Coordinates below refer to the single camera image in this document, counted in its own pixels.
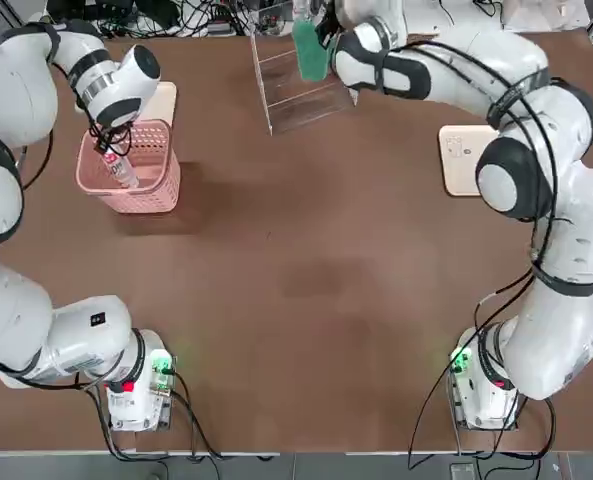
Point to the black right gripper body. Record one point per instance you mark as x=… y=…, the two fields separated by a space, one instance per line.
x=326 y=34

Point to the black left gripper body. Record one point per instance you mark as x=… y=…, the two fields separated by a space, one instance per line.
x=118 y=124

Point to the green cloth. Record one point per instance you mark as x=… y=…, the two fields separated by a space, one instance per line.
x=308 y=55

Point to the white bottle pink cap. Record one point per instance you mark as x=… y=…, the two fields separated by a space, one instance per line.
x=121 y=170

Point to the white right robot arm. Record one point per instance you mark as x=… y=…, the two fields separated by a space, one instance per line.
x=566 y=300

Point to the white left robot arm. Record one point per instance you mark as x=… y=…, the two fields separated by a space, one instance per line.
x=6 y=320

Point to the pink plastic basket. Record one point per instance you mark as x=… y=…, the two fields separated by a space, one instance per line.
x=151 y=195

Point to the clear acrylic shelf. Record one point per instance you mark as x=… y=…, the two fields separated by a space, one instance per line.
x=286 y=110

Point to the beige tray rabbit print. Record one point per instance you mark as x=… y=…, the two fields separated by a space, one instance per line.
x=168 y=100
x=458 y=170

